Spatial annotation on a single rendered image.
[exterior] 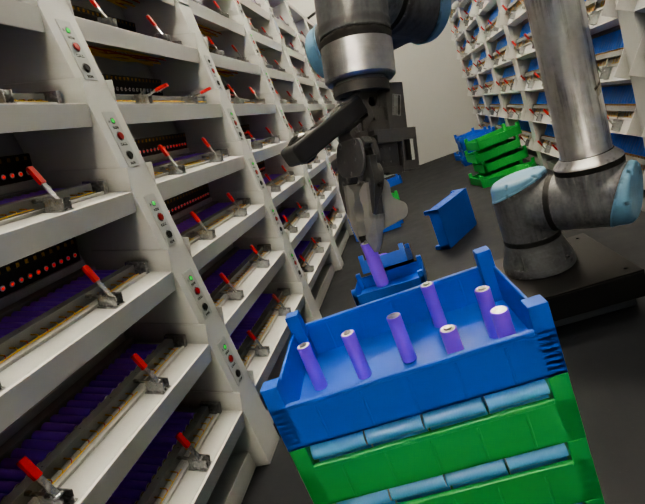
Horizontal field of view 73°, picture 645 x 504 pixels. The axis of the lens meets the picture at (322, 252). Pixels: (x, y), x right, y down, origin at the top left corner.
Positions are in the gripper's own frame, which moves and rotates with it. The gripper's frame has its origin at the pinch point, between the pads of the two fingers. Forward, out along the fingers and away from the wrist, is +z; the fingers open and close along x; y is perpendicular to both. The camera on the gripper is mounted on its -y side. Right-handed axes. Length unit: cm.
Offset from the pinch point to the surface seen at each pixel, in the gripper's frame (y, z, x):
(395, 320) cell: -1.0, 9.0, -6.6
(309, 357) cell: -10.3, 12.9, -0.3
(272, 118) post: 48, -46, 167
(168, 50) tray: -7, -55, 92
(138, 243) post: -26, -2, 55
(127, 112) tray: -23, -31, 63
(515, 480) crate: 4.5, 25.7, -17.8
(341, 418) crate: -11.3, 16.3, -10.3
